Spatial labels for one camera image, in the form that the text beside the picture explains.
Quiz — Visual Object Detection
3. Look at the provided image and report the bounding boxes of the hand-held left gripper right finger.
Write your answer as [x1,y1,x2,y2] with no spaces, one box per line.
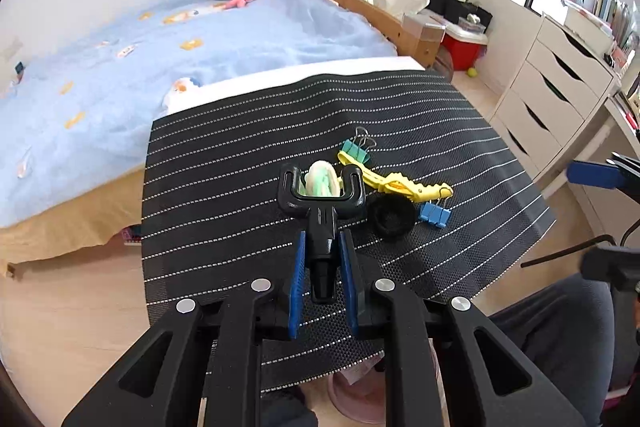
[340,229,586,427]

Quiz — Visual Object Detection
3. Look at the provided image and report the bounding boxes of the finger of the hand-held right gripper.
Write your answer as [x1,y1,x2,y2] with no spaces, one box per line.
[580,243,640,293]
[567,152,640,191]

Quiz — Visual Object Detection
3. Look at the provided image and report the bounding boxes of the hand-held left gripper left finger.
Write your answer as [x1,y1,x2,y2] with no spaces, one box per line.
[62,229,308,427]

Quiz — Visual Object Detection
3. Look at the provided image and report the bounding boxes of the black phone holder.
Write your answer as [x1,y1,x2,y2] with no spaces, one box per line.
[278,164,364,305]

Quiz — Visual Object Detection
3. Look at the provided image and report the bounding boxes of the black hair scrunchie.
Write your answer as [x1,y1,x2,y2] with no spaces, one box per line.
[367,198,416,239]

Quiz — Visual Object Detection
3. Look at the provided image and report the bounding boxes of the yellow plastic clip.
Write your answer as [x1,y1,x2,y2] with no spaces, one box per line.
[336,151,454,204]

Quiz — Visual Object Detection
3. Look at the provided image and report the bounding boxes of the blue binder clip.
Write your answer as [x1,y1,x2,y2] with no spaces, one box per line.
[419,201,454,229]

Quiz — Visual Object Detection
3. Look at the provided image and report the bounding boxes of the pink trash bin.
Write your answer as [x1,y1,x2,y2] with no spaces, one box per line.
[327,354,390,426]

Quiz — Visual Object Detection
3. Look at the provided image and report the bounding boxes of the green binder clip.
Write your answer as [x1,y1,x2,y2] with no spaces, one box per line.
[337,127,379,166]

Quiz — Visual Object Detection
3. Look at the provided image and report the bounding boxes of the white desk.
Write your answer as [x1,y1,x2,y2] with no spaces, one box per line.
[545,94,640,202]

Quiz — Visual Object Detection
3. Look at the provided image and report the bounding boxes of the white drawer cabinet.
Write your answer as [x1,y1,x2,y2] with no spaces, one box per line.
[492,14,619,178]

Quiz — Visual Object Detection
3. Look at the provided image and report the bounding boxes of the person's left leg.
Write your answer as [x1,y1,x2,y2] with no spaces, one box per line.
[260,387,319,427]

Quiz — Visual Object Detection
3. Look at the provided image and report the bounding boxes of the black striped placemat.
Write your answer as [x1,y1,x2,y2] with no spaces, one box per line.
[140,68,557,393]

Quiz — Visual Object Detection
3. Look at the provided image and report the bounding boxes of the row of books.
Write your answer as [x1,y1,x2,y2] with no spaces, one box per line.
[560,0,640,68]

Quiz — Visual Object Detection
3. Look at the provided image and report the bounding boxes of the red cooler box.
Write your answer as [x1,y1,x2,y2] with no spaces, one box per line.
[440,21,489,72]

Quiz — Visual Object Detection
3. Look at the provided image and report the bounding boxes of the brown beanbag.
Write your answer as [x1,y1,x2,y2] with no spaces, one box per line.
[432,49,457,84]

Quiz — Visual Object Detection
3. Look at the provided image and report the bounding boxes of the black bag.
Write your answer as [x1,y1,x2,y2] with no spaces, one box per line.
[425,0,494,30]

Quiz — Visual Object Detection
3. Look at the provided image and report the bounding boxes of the clear corner guard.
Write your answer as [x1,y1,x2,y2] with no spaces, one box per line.
[402,13,447,44]

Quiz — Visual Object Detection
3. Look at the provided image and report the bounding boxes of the beige bed skirt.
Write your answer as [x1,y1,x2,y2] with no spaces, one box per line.
[0,169,147,266]

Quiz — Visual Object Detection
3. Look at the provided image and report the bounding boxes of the bed with blue blanket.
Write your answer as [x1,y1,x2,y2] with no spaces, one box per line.
[0,0,401,229]

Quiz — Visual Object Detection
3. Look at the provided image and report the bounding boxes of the black cable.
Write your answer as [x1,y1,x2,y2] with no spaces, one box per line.
[520,217,640,269]

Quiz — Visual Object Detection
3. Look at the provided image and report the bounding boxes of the wooden bed frame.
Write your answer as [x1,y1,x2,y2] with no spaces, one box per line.
[285,0,447,70]

